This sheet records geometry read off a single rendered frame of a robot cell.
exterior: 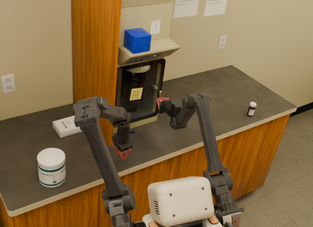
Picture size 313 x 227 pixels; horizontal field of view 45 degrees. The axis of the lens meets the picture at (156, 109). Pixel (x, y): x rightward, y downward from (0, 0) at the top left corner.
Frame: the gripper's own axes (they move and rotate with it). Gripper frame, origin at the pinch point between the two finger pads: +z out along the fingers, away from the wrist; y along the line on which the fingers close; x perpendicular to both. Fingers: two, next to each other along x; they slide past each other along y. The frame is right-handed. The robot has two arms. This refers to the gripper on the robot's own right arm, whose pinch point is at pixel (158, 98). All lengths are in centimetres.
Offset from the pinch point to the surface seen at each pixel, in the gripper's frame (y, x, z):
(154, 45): 7.7, -36.2, 0.3
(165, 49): 4.3, -36.2, -4.8
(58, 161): 69, 5, -19
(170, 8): -4, -53, 7
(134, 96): 14.2, -2.8, 4.1
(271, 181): -130, 116, -20
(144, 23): 11.3, -46.7, 6.8
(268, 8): -140, -22, 49
